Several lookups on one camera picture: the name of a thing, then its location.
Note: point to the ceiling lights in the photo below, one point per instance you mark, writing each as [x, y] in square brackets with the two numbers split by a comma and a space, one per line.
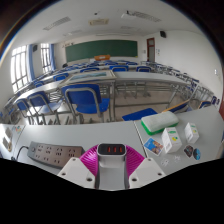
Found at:
[56, 22]

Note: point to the black wall speaker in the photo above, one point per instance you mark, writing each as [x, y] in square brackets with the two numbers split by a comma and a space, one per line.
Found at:
[162, 34]
[34, 48]

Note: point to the colourful small cards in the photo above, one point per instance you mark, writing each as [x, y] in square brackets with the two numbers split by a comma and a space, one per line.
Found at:
[17, 128]

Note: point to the wooden lectern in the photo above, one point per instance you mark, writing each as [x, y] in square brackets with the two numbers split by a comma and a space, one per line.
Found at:
[102, 57]

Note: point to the dark sticker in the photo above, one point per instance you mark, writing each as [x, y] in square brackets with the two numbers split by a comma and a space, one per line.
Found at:
[188, 151]

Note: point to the white box with green print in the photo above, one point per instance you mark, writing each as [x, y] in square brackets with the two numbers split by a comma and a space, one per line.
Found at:
[171, 140]

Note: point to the large window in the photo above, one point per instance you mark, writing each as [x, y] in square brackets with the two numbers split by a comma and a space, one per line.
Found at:
[19, 68]

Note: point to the ceiling projector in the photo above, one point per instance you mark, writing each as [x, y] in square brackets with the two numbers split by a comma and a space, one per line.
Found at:
[128, 15]

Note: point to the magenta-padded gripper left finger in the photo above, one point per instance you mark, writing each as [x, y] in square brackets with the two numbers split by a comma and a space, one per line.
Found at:
[75, 168]

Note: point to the ceiling air conditioner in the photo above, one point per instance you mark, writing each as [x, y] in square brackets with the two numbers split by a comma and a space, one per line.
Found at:
[98, 22]

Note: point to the brown door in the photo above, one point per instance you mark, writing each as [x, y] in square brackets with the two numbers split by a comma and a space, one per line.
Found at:
[221, 108]
[150, 50]

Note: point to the blue card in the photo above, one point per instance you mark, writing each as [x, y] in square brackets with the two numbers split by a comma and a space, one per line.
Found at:
[153, 146]

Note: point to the green and white flat box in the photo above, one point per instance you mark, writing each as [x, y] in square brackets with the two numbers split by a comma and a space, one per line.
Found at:
[159, 122]

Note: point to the narrow window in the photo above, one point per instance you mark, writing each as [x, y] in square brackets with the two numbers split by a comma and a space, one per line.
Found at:
[45, 58]

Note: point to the dark power strip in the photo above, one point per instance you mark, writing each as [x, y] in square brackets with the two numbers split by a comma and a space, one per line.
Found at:
[50, 153]

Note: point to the blue classroom chairs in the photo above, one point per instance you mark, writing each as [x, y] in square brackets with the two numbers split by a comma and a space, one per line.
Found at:
[86, 98]

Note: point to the grey classroom desks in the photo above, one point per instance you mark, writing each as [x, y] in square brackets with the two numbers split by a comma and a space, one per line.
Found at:
[143, 78]

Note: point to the blue round sticker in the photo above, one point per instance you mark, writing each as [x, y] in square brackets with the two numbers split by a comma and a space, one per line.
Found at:
[197, 154]

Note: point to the green chalkboard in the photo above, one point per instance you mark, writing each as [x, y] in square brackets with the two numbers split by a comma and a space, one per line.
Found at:
[101, 50]

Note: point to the blue curtain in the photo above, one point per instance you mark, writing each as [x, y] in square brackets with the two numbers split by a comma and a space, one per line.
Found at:
[52, 56]
[31, 61]

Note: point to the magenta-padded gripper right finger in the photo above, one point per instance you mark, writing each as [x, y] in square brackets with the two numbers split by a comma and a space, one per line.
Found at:
[146, 168]

